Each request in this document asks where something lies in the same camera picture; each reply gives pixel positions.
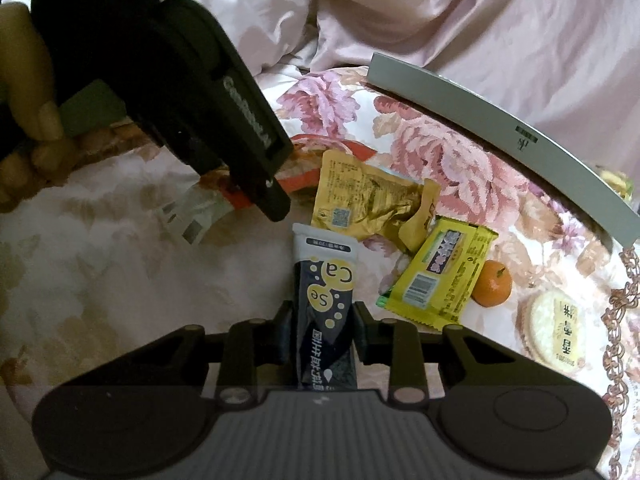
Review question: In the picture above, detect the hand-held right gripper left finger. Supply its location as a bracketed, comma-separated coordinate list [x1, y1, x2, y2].
[144, 302, 297, 407]

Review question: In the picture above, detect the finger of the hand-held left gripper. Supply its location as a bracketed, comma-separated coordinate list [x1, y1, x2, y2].
[226, 152, 292, 222]

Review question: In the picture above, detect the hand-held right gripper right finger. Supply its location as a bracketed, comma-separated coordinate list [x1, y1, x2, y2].
[353, 302, 507, 407]

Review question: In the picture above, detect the dark blue white snack packet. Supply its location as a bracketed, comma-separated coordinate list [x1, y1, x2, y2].
[291, 223, 362, 392]

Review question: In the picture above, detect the orange white snack packet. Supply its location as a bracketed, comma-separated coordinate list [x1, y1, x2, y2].
[159, 134, 382, 247]

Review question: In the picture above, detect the gold foil snack packet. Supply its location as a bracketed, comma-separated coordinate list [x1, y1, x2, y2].
[310, 150, 442, 256]

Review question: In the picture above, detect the yellow green snack packet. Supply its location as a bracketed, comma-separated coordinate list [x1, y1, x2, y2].
[376, 214, 500, 332]

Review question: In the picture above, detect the mandarin orange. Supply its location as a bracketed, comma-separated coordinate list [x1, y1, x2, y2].
[472, 260, 514, 307]

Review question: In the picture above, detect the round rice cracker packet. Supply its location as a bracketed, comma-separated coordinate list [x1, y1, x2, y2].
[517, 287, 592, 374]

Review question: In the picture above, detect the grey cardboard box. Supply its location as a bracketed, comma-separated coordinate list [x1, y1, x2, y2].
[366, 52, 640, 249]

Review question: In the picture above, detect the golden brown cake packet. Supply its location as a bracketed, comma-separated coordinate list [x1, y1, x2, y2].
[596, 166, 637, 202]

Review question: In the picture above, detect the person's left hand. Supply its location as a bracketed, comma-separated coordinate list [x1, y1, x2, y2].
[0, 2, 79, 214]

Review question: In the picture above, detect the pale white quilt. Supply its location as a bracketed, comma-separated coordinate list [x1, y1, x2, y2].
[0, 0, 323, 92]

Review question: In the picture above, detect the floral bedsheet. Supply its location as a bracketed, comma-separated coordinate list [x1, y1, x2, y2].
[0, 64, 640, 462]

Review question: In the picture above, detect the pink satin duvet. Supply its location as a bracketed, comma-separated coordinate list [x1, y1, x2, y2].
[277, 0, 640, 162]

